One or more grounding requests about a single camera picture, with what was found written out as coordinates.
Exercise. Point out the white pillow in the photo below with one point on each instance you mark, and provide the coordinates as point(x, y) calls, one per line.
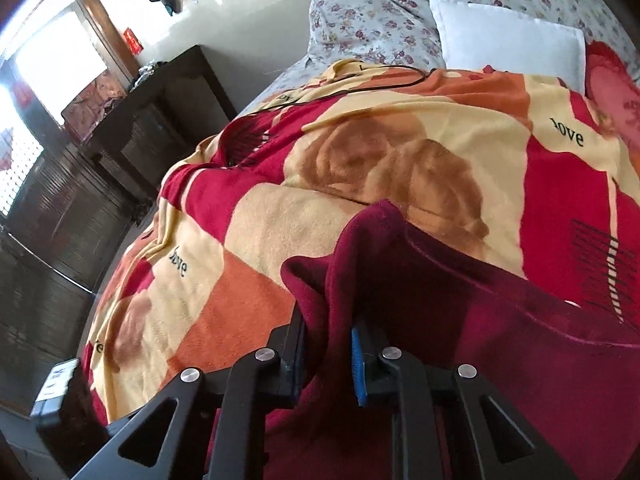
point(500, 45)

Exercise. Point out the red orange printed blanket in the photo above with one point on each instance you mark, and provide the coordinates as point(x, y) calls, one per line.
point(350, 160)

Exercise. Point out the wooden door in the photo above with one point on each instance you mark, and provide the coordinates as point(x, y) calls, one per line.
point(107, 25)

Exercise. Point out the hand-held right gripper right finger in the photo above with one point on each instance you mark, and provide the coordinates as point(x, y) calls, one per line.
point(359, 365)

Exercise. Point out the maroon garment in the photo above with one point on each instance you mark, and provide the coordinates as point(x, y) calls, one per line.
point(450, 320)

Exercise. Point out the red pillow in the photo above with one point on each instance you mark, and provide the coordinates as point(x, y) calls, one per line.
point(615, 90)

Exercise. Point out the red floral cloth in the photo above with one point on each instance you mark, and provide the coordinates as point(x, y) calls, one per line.
point(95, 102)

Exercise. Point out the floral pillows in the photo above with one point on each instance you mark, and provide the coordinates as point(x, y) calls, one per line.
point(360, 20)

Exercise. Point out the dark wooden cabinet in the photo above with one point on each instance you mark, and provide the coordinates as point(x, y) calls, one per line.
point(185, 90)

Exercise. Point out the red door sign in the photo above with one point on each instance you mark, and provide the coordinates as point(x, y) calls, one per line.
point(132, 41)

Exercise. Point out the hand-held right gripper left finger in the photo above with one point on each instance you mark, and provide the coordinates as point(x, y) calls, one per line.
point(292, 360)

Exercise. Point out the dark slatted wooden wardrobe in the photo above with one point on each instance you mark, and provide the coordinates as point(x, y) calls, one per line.
point(60, 220)

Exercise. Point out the bright window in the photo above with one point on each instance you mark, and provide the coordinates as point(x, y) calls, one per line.
point(60, 62)

